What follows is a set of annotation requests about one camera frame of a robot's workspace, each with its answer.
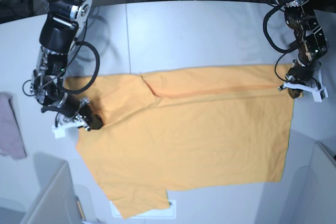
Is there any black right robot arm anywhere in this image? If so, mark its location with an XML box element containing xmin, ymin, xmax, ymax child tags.
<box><xmin>30</xmin><ymin>0</ymin><xmax>103</xmax><ymax>131</ymax></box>

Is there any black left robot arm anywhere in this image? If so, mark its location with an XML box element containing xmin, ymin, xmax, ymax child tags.
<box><xmin>263</xmin><ymin>0</ymin><xmax>328</xmax><ymax>102</ymax></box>

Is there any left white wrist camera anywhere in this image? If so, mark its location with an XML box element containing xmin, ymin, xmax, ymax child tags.
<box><xmin>278</xmin><ymin>66</ymin><xmax>329</xmax><ymax>102</ymax></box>

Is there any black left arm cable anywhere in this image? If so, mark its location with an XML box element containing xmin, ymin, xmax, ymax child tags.
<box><xmin>262</xmin><ymin>6</ymin><xmax>299</xmax><ymax>83</ymax></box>

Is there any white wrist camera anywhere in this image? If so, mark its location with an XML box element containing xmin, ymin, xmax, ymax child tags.
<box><xmin>52</xmin><ymin>120</ymin><xmax>86</xmax><ymax>138</ymax></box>
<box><xmin>278</xmin><ymin>66</ymin><xmax>329</xmax><ymax>102</ymax></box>

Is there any grey right bin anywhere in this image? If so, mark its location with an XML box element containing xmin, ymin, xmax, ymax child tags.
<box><xmin>305</xmin><ymin>143</ymin><xmax>335</xmax><ymax>223</ymax></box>

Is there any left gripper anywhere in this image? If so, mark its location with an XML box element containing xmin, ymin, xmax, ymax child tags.
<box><xmin>285</xmin><ymin>60</ymin><xmax>321</xmax><ymax>99</ymax></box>

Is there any pink folded cloth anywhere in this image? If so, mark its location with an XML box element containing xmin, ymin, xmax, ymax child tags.
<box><xmin>1</xmin><ymin>93</ymin><xmax>27</xmax><ymax>160</ymax></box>

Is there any pencil in bin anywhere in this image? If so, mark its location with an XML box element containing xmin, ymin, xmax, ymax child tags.
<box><xmin>76</xmin><ymin>199</ymin><xmax>86</xmax><ymax>221</ymax></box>

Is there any white table slot plate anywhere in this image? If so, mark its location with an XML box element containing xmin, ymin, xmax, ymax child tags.
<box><xmin>109</xmin><ymin>199</ymin><xmax>177</xmax><ymax>219</ymax></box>

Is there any grey left bin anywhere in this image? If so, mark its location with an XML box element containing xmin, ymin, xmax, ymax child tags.
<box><xmin>21</xmin><ymin>162</ymin><xmax>83</xmax><ymax>224</ymax></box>

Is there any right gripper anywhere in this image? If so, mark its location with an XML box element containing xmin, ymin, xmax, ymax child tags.
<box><xmin>30</xmin><ymin>76</ymin><xmax>104</xmax><ymax>131</ymax></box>

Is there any yellow T-shirt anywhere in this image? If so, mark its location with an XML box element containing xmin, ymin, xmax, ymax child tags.
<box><xmin>76</xmin><ymin>65</ymin><xmax>294</xmax><ymax>218</ymax></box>

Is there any grey bin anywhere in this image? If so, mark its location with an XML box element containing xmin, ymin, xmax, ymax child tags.
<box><xmin>305</xmin><ymin>143</ymin><xmax>335</xmax><ymax>223</ymax></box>
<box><xmin>21</xmin><ymin>162</ymin><xmax>83</xmax><ymax>224</ymax></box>

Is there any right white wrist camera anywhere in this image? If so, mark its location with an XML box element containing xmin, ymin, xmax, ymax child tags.
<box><xmin>52</xmin><ymin>120</ymin><xmax>86</xmax><ymax>138</ymax></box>

